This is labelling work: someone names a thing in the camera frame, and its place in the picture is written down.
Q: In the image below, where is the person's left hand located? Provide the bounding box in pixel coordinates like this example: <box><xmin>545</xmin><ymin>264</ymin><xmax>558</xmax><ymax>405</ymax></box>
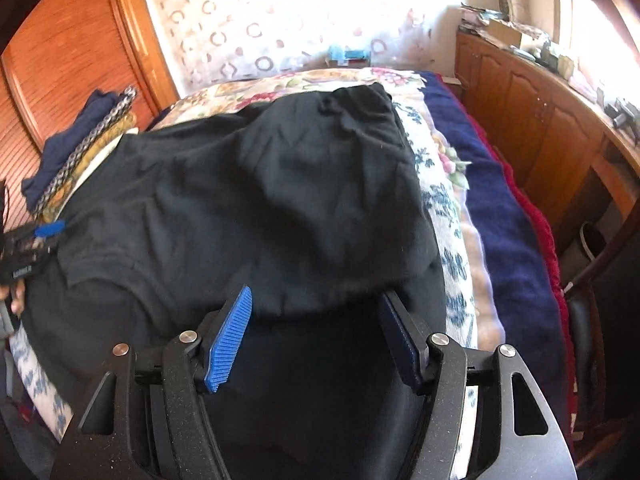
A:
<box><xmin>7</xmin><ymin>280</ymin><xmax>28</xmax><ymax>317</ymax></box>

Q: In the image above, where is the red blanket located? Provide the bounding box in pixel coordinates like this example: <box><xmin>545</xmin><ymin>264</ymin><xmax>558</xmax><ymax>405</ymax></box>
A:
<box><xmin>434</xmin><ymin>74</ymin><xmax>577</xmax><ymax>433</ymax></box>

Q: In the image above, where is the navy blanket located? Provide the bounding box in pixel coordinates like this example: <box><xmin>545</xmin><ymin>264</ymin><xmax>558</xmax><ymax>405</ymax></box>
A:
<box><xmin>419</xmin><ymin>71</ymin><xmax>570</xmax><ymax>428</ymax></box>

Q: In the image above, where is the window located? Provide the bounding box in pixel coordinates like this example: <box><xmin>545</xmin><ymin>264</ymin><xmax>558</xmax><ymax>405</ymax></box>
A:
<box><xmin>550</xmin><ymin>0</ymin><xmax>640</xmax><ymax>88</ymax></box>

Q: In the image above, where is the wooden slatted wardrobe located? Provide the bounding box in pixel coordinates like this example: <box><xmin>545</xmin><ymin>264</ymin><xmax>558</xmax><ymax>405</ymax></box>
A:
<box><xmin>0</xmin><ymin>0</ymin><xmax>181</xmax><ymax>223</ymax></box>

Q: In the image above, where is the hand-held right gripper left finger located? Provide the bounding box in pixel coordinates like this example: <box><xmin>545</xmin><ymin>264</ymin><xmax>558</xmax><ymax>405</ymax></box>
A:
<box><xmin>75</xmin><ymin>284</ymin><xmax>254</xmax><ymax>480</ymax></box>

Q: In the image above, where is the black printed t-shirt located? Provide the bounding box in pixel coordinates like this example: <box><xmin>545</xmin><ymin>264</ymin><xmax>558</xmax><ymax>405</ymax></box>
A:
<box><xmin>22</xmin><ymin>82</ymin><xmax>449</xmax><ymax>480</ymax></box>

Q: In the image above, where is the pile of papers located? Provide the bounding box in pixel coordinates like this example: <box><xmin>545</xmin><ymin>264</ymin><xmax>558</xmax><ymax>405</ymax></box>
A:
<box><xmin>459</xmin><ymin>2</ymin><xmax>494</xmax><ymax>32</ymax></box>

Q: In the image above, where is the yellow cloth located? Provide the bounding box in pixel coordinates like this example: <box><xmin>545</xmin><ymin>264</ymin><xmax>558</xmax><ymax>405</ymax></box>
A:
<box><xmin>42</xmin><ymin>110</ymin><xmax>139</xmax><ymax>223</ymax></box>

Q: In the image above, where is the floral bedsheet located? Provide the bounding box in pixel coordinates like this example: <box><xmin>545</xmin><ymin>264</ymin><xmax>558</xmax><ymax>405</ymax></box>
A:
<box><xmin>10</xmin><ymin>66</ymin><xmax>487</xmax><ymax>443</ymax></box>

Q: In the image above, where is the black tripod gadget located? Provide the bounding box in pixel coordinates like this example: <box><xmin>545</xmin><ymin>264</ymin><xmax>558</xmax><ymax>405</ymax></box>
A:
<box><xmin>604</xmin><ymin>97</ymin><xmax>640</xmax><ymax>132</ymax></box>

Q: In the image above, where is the cardboard box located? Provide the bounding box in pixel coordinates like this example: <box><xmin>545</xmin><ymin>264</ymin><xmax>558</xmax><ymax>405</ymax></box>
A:
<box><xmin>487</xmin><ymin>19</ymin><xmax>532</xmax><ymax>47</ymax></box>

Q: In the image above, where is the wooden sideboard cabinet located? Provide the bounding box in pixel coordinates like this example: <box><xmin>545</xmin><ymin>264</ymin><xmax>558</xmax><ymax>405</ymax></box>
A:
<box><xmin>452</xmin><ymin>30</ymin><xmax>640</xmax><ymax>263</ymax></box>

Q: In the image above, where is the black chair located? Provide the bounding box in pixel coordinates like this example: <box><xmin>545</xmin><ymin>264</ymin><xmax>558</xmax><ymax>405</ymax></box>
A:
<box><xmin>564</xmin><ymin>230</ymin><xmax>640</xmax><ymax>413</ymax></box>

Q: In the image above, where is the sheer circle-patterned curtain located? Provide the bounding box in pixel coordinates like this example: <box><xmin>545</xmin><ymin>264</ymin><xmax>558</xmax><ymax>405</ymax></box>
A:
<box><xmin>136</xmin><ymin>0</ymin><xmax>467</xmax><ymax>92</ymax></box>

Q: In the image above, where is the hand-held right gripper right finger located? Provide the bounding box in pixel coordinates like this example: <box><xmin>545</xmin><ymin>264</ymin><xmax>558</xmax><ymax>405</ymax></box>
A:
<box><xmin>377</xmin><ymin>289</ymin><xmax>553</xmax><ymax>480</ymax></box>

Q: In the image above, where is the blue plastic object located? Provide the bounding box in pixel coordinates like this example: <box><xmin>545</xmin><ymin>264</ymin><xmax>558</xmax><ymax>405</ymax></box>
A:
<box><xmin>327</xmin><ymin>45</ymin><xmax>372</xmax><ymax>68</ymax></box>

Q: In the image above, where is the waste bin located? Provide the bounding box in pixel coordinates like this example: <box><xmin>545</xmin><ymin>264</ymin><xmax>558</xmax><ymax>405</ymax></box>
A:
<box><xmin>579</xmin><ymin>221</ymin><xmax>609</xmax><ymax>262</ymax></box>

